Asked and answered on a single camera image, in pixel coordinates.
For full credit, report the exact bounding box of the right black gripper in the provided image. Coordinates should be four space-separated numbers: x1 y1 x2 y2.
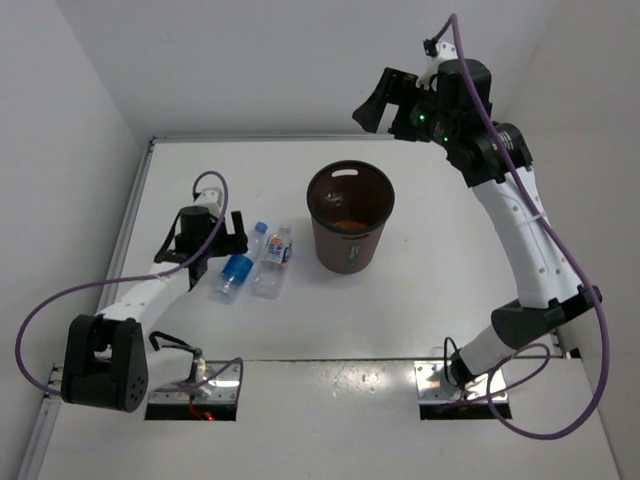
353 68 455 149

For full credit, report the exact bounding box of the blue label water bottle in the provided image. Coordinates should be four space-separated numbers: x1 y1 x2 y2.
212 222 268 304

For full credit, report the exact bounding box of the orange label clear bottle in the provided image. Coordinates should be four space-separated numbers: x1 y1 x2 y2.
252 224 293 299

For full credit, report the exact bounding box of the small orange bottle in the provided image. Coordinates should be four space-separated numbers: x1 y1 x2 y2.
333 219 370 235

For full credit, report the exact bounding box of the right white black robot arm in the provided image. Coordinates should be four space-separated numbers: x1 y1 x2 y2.
352 59 600 386

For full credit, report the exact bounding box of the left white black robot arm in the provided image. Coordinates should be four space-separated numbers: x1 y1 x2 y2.
61 206 248 412

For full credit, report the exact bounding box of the brown plastic waste bin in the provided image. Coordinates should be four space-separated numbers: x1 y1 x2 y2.
306 160 395 274

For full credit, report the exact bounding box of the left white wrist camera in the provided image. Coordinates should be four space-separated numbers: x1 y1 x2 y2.
194 187 225 216

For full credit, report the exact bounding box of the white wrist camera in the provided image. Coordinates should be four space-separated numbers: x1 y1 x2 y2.
416 39 457 87
194 187 225 216

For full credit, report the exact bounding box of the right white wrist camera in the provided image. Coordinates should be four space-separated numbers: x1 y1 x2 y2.
416 39 457 87

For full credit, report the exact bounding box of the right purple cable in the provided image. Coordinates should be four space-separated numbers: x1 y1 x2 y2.
434 12 612 441

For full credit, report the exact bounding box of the purple cable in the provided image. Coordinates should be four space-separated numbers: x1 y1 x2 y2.
434 12 612 441
14 170 245 401

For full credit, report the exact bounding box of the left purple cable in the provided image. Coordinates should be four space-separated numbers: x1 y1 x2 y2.
14 170 245 401

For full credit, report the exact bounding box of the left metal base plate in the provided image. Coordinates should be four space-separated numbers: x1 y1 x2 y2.
149 360 244 406

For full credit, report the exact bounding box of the metal base plate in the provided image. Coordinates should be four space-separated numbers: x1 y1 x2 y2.
414 360 508 405
149 360 244 406

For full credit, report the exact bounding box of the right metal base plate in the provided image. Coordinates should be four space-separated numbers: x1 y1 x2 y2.
414 360 508 405

